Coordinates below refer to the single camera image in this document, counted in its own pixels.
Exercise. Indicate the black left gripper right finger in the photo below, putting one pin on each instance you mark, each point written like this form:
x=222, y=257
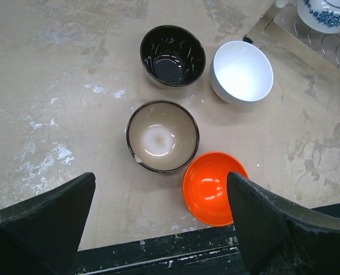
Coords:
x=278, y=236

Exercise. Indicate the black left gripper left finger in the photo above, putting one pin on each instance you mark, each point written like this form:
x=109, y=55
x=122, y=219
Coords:
x=41, y=235

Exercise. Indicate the blue floral white bowl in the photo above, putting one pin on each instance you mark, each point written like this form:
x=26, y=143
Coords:
x=322, y=16

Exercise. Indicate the stainless steel dish rack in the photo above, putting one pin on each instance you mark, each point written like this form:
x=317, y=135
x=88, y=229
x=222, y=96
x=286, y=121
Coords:
x=283, y=24

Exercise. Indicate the orange bowl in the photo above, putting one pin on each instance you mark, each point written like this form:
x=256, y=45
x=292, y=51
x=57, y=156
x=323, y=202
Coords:
x=205, y=187

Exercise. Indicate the beige bowl with dark rim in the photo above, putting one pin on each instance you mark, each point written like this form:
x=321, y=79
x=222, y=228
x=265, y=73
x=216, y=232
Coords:
x=162, y=136

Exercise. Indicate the black glossy bowl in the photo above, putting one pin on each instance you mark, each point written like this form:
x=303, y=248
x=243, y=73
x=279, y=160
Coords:
x=172, y=57

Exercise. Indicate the black table edge rail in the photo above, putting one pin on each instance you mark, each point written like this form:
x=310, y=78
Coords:
x=209, y=251

